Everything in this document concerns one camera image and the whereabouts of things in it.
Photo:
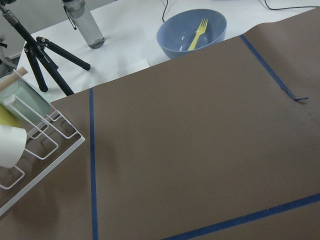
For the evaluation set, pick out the yellow plastic fork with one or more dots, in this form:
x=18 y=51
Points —
x=200 y=30

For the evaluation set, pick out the clear water bottle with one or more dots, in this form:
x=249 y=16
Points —
x=83 y=21

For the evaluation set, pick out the black tripod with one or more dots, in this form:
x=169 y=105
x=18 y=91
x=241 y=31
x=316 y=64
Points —
x=34 y=49

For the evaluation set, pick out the white cup in rack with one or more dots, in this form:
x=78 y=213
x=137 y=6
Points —
x=12 y=145

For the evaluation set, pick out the yellow cup in rack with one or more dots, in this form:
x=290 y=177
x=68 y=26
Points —
x=6 y=118

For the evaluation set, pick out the white wire cup rack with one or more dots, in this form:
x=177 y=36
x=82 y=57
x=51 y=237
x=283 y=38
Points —
x=48 y=143

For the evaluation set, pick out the wooden rack handle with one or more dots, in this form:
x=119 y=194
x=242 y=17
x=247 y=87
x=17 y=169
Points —
x=8 y=80

